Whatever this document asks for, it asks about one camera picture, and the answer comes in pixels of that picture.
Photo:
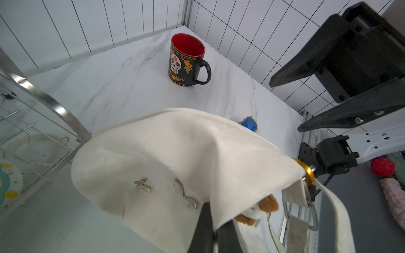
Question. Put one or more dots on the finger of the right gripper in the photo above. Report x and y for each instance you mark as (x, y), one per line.
(312, 56)
(380, 101)

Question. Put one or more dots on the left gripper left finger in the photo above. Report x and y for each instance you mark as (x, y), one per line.
(203, 238)

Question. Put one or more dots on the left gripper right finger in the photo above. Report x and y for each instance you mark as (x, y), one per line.
(227, 239)

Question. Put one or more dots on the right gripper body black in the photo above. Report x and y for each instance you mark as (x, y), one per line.
(369, 54)

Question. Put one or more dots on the brown white plush keychain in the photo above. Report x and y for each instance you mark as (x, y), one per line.
(266, 206)

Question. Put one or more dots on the yellow blue plush keychain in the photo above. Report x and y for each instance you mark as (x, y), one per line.
(249, 123)

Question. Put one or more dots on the cream canvas shoulder bag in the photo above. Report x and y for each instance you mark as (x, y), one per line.
(156, 172)

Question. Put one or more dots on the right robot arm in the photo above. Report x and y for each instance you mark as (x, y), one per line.
(337, 155)

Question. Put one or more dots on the red plush toy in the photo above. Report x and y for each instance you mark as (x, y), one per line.
(383, 167)

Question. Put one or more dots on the pink plush toy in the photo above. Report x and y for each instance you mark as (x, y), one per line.
(395, 197)

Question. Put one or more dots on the metal two-tier dish rack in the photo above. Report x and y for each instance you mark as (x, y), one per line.
(38, 134)

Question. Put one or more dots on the yellow teal patterned bowl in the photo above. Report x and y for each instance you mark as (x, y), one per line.
(11, 183)

